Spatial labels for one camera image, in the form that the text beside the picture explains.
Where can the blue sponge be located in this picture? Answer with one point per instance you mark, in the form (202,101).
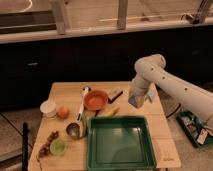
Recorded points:
(136,101)

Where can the green bin with items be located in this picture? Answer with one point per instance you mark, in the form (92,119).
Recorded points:
(192,127)

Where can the light blue cloth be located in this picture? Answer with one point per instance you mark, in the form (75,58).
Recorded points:
(150,95)

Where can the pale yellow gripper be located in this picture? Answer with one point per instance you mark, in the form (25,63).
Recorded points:
(137,92)

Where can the bunch of red grapes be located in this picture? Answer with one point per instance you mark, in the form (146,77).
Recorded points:
(45,148)

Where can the metal measuring cup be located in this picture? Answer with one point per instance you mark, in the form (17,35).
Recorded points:
(73,130)

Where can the white handled utensil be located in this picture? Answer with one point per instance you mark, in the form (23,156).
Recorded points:
(85,90)

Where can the black pole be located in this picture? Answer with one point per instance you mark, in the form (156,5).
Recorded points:
(25,147)

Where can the yellow banana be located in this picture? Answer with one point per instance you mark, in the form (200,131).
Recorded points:
(109,111)

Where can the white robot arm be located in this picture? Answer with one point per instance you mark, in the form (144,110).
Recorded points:
(150,69)

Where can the orange fruit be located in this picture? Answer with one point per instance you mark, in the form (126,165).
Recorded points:
(63,112)

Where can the small green cup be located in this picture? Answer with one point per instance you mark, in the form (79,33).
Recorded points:
(57,147)

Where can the green utensil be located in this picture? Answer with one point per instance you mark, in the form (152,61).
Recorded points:
(84,125)

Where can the orange bowl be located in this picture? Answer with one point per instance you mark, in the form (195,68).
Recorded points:
(95,100)

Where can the white cup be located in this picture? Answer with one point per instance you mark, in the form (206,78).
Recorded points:
(48,108)

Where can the green plastic tray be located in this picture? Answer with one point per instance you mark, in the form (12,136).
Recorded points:
(121,143)

